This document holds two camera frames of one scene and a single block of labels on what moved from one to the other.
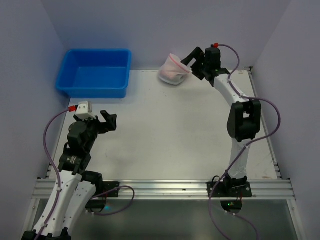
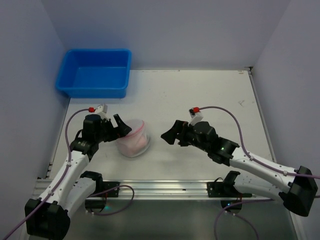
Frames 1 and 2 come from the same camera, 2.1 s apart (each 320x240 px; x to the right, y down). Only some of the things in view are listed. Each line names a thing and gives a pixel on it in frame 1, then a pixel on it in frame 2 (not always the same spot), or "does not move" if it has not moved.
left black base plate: [107, 185] does not move
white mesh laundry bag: [173, 70] -> [137, 142]
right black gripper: [199, 66] -> [181, 133]
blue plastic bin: [95, 73] does not move
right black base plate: [229, 189] does not move
